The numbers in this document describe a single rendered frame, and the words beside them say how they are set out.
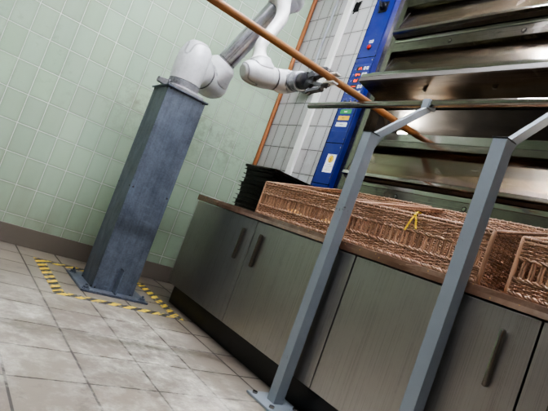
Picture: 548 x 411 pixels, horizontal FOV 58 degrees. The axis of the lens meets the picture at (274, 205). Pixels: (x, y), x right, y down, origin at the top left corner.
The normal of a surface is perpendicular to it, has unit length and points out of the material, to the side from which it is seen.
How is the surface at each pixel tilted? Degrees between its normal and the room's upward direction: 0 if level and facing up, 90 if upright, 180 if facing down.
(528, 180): 70
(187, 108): 90
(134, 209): 90
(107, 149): 90
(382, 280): 90
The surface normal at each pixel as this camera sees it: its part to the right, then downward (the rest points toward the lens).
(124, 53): 0.55, 0.16
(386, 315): -0.76, -0.31
